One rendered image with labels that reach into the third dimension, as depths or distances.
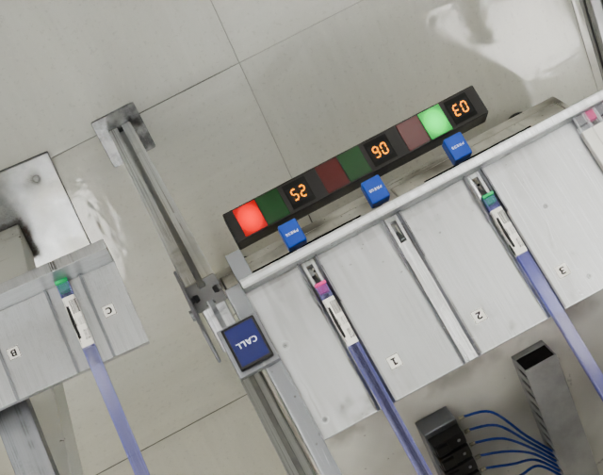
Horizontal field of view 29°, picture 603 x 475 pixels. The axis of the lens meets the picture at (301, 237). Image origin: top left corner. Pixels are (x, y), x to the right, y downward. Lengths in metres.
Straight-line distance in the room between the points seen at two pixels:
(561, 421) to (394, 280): 0.44
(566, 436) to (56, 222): 0.92
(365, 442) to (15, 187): 0.76
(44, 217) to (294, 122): 0.46
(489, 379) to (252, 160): 0.66
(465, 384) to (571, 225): 0.35
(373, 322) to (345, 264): 0.08
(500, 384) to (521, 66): 0.75
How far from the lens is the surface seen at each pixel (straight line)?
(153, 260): 2.12
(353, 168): 1.41
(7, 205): 2.04
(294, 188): 1.40
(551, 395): 1.67
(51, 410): 1.50
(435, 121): 1.43
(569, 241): 1.40
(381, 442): 1.65
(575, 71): 2.29
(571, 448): 1.74
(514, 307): 1.37
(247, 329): 1.31
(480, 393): 1.67
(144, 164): 1.82
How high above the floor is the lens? 1.91
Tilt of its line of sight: 61 degrees down
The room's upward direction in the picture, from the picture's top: 143 degrees clockwise
